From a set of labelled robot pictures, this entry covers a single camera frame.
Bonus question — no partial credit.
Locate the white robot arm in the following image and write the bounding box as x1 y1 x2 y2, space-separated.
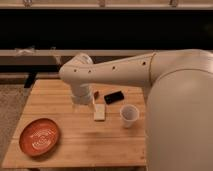
59 49 213 171

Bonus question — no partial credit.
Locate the black eraser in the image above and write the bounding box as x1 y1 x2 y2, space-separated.
104 91 124 104

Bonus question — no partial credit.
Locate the white sponge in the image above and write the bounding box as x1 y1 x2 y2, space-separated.
94 104 105 121

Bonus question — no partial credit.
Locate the brown oblong object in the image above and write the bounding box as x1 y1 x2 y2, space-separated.
94 91 99 100

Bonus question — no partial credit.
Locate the clear plastic cup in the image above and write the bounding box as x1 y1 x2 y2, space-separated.
120 104 140 128

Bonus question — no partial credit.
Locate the wooden table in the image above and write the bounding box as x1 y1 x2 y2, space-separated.
2 79 146 169

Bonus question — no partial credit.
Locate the orange patterned plate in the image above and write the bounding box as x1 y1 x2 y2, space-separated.
19 118 60 157

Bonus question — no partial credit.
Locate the white horizontal rail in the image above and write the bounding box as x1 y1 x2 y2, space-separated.
0 49 151 65

